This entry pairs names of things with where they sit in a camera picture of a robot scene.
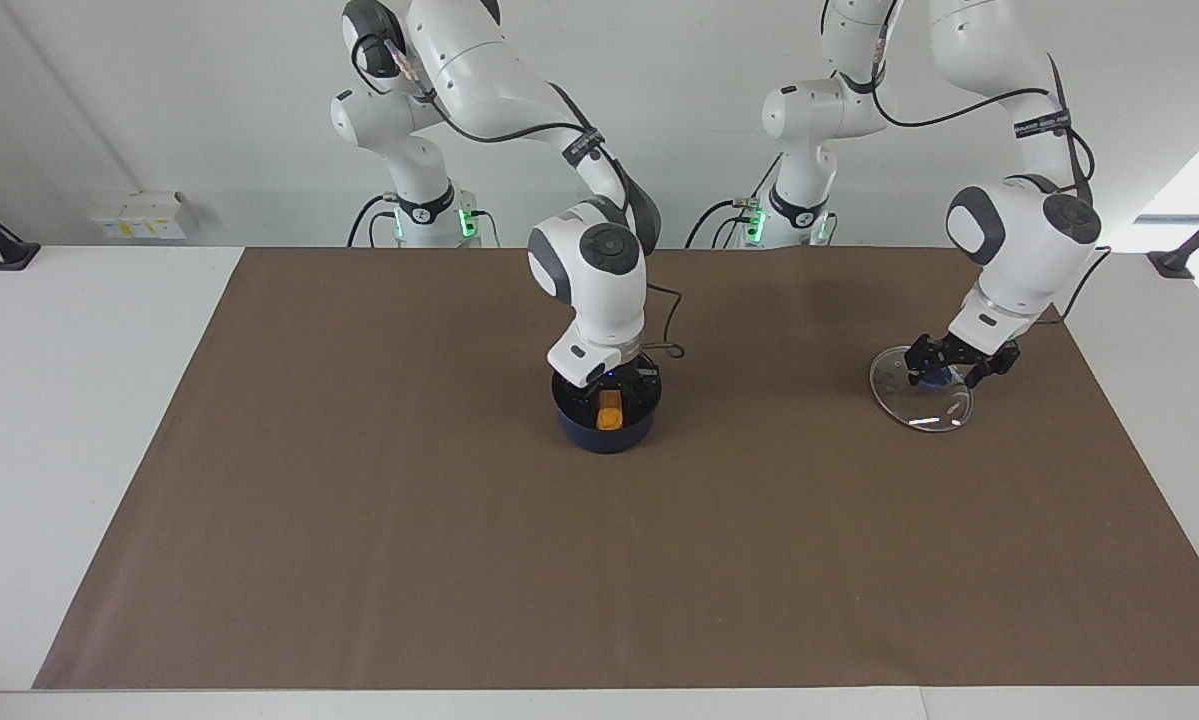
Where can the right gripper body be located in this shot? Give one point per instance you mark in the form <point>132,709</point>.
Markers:
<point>614,381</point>

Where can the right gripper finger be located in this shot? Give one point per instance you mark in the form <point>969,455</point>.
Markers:
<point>581,396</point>
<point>645,386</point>

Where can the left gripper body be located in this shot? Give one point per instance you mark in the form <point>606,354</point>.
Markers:
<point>969,352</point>

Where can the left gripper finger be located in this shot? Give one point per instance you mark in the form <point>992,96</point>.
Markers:
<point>924,358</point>
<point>994,365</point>

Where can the yellow corn cob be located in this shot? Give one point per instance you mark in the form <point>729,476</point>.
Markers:
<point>610,413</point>

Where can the glass pot lid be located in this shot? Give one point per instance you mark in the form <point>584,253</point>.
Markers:
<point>924,405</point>

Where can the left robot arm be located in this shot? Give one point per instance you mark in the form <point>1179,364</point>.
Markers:
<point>1019,235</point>

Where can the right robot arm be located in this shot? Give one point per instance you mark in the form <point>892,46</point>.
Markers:
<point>479,70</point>

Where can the dark blue pot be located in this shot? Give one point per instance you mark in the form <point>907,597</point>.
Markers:
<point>609,438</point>

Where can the white wall box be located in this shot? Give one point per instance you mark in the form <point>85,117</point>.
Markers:
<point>144,217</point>

